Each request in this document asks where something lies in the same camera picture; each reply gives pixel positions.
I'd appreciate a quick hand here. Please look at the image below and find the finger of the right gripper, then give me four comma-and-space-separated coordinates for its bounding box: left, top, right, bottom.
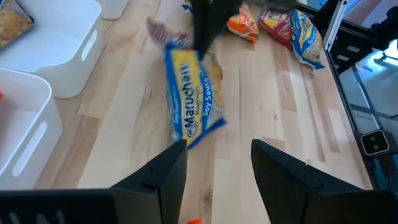
190, 0, 215, 60
205, 0, 241, 58

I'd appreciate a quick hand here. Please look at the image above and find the silver aluminium bracket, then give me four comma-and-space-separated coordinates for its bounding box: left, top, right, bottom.
322, 0, 348, 53

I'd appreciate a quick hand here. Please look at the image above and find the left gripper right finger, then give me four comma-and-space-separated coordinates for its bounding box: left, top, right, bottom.
250, 139, 398, 224

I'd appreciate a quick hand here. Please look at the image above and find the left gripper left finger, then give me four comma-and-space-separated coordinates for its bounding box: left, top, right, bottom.
0, 139, 188, 224

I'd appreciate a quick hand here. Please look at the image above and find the black office chair base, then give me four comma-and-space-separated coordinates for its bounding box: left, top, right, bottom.
369, 9, 398, 65

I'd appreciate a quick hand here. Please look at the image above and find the small grey camera box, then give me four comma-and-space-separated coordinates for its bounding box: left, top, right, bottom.
359, 129, 391, 157

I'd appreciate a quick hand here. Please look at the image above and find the white plastic bin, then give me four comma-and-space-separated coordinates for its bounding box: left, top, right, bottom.
95, 0, 131, 20
0, 0, 104, 99
0, 67, 64, 191

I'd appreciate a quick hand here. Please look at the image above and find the red Maruchan beef ramen pack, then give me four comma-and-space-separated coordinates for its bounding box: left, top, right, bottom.
146, 17, 194, 49
258, 8, 295, 52

